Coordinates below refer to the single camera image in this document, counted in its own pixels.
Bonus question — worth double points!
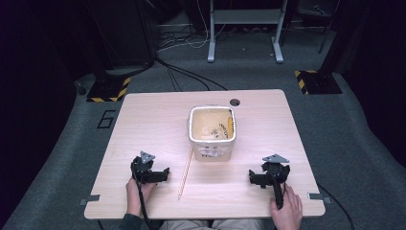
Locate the black caster wheel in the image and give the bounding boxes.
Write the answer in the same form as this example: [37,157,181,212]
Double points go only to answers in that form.
[74,80,88,96]

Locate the grey tape piece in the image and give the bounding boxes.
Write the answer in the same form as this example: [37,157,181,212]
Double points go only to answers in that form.
[306,192,333,205]
[79,194,102,207]

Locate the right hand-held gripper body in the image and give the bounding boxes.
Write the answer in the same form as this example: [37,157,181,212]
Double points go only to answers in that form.
[260,153,291,211]

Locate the black stand base striped edge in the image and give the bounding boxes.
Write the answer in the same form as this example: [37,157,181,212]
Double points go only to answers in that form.
[294,69,344,96]
[86,70,132,104]

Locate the person's right hand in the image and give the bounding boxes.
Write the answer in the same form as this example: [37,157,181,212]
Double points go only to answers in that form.
[269,183,304,230]

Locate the black cable beside table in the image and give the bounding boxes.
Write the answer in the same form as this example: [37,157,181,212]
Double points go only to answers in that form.
[315,182,356,230]

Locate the translucent white plastic bin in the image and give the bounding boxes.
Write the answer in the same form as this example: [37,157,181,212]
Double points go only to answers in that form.
[187,105,237,163]

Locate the person's legs beige pants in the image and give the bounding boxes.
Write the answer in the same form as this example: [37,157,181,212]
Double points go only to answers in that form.
[158,218,265,230]

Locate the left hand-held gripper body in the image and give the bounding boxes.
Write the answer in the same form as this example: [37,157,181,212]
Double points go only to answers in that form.
[129,150,161,185]

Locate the white metal table frame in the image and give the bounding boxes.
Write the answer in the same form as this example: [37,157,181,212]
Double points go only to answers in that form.
[207,0,289,64]

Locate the white floor cables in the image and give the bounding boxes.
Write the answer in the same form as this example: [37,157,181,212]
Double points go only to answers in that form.
[156,0,229,54]

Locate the person's left hand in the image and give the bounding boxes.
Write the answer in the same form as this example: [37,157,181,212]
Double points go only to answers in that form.
[125,176,157,219]

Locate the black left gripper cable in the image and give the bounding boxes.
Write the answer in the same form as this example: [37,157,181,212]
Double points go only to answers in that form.
[133,173,153,230]

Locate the black floor cables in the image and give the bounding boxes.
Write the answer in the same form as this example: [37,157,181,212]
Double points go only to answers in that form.
[154,54,228,93]

